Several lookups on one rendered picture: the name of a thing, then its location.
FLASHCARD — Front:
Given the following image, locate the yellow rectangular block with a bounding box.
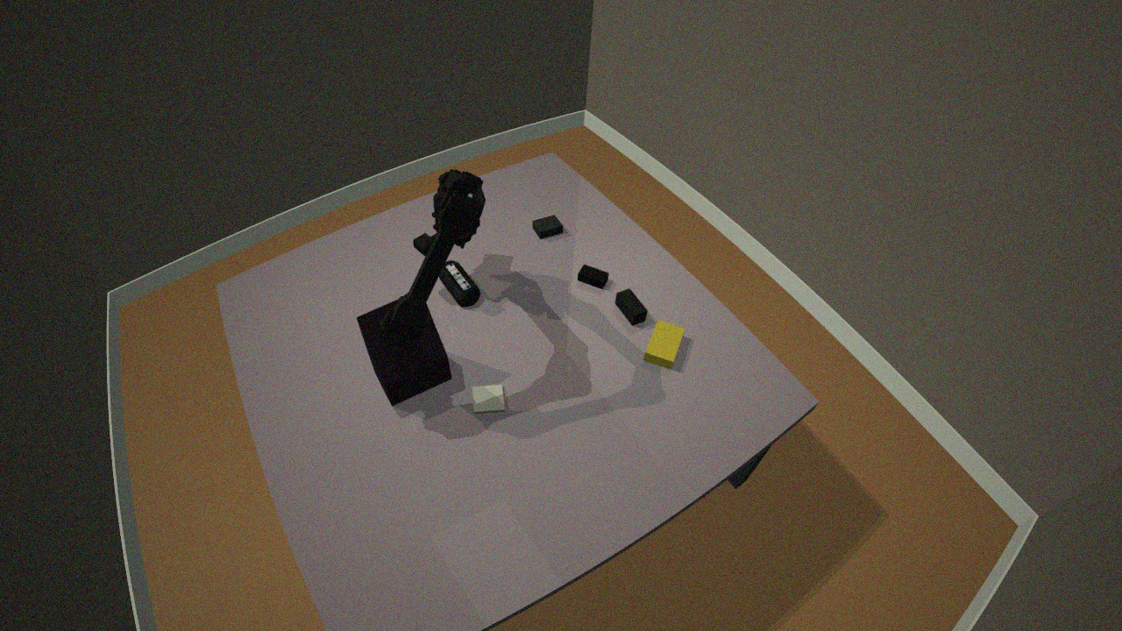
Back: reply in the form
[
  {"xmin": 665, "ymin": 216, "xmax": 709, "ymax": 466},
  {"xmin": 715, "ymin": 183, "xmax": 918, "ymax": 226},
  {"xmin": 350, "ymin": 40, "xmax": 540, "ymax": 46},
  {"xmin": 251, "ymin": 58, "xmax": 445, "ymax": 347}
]
[{"xmin": 644, "ymin": 320, "xmax": 686, "ymax": 369}]

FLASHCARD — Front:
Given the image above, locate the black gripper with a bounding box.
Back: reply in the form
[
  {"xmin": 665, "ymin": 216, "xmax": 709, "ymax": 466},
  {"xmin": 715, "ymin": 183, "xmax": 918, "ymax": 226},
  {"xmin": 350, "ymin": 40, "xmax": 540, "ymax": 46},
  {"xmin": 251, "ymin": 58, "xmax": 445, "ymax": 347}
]
[{"xmin": 413, "ymin": 212, "xmax": 465, "ymax": 257}]

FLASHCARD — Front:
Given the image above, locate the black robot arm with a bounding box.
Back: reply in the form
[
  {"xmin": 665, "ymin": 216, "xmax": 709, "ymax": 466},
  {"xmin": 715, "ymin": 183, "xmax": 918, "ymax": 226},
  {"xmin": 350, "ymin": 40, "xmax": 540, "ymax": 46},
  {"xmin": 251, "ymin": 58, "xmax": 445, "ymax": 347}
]
[{"xmin": 378, "ymin": 170, "xmax": 486, "ymax": 351}]

